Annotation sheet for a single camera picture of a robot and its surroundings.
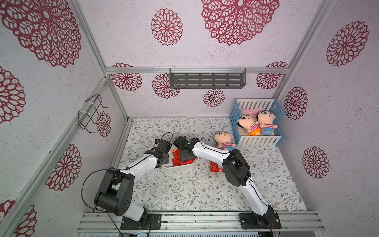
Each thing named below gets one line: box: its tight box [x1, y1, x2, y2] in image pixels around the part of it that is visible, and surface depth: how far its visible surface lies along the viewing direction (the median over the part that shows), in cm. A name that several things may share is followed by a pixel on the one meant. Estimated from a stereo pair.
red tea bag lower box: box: [171, 158, 197, 167], surface depth 94 cm
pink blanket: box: [240, 108, 265, 119], surface depth 112 cm
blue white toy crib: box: [230, 97, 285, 147], surface depth 105 cm
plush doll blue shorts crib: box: [256, 110, 278, 136], surface depth 102 cm
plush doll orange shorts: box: [236, 114, 262, 136], surface depth 102 cm
